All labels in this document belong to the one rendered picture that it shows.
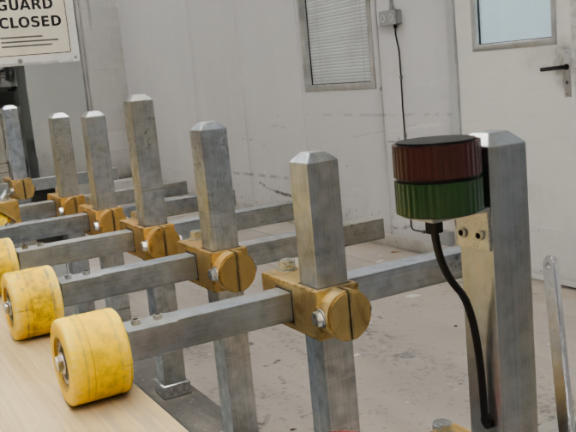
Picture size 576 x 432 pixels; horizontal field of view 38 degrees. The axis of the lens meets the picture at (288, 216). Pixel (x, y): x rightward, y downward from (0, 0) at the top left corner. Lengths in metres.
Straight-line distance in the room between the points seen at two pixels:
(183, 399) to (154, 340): 0.53
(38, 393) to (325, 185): 0.34
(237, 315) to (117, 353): 0.13
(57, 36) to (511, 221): 2.57
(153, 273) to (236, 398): 0.19
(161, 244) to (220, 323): 0.44
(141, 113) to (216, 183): 0.26
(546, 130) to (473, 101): 0.53
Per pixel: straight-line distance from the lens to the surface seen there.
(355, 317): 0.81
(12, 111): 2.22
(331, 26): 5.82
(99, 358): 0.76
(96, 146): 1.49
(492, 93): 4.54
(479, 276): 0.62
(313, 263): 0.81
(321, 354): 0.84
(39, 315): 1.00
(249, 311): 0.83
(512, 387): 0.64
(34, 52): 3.04
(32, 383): 0.88
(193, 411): 1.27
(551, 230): 4.35
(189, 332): 0.81
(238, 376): 1.09
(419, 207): 0.56
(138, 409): 0.77
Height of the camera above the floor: 1.18
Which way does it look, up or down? 10 degrees down
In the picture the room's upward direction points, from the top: 5 degrees counter-clockwise
